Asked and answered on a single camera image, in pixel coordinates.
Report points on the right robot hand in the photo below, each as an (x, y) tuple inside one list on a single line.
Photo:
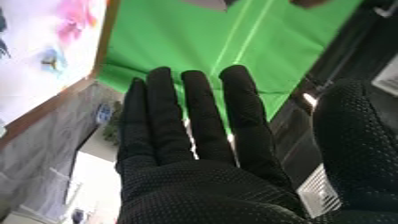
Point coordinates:
[(206, 193)]

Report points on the blue and white vase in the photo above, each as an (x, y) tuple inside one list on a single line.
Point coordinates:
[(103, 113)]

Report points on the white sheet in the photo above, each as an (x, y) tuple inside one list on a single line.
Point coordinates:
[(28, 83)]

